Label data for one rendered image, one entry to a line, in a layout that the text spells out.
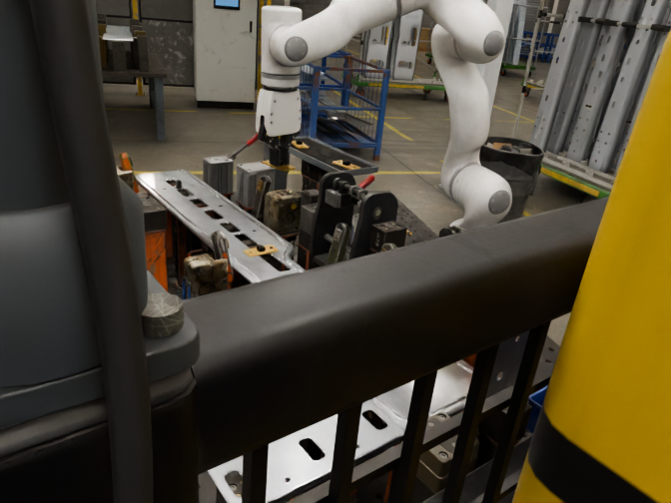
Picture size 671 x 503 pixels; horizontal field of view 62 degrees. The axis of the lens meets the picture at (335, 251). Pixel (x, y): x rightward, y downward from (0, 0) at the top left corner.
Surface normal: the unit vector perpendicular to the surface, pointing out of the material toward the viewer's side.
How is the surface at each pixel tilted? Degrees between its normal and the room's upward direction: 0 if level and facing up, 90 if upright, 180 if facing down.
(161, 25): 90
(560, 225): 0
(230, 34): 90
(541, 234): 0
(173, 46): 90
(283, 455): 0
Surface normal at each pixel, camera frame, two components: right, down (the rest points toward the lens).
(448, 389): 0.09, -0.90
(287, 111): 0.69, 0.37
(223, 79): 0.28, 0.43
